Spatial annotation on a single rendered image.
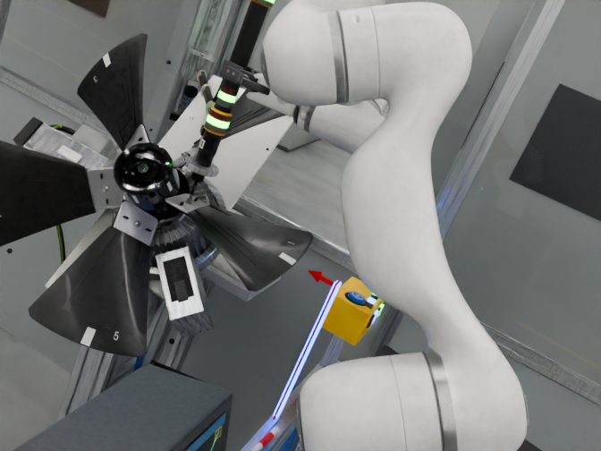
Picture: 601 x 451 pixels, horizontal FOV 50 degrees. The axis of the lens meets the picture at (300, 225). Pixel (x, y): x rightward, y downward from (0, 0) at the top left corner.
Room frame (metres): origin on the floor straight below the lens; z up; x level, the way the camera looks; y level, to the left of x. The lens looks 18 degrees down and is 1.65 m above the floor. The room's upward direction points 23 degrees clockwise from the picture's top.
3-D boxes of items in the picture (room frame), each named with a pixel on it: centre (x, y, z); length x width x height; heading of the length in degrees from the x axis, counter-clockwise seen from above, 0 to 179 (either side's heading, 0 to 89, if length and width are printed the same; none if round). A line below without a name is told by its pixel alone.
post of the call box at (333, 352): (1.43, -0.20, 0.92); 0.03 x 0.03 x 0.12; 75
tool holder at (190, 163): (1.25, 0.23, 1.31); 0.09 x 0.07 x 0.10; 20
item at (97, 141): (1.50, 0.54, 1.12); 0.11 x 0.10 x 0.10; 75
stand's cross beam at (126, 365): (1.49, 0.30, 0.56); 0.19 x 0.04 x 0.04; 165
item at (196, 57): (1.83, 0.44, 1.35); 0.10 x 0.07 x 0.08; 20
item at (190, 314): (1.25, 0.17, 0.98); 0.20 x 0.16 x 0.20; 165
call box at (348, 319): (1.43, -0.20, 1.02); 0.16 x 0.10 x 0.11; 165
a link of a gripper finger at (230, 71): (1.20, 0.22, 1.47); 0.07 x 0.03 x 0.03; 75
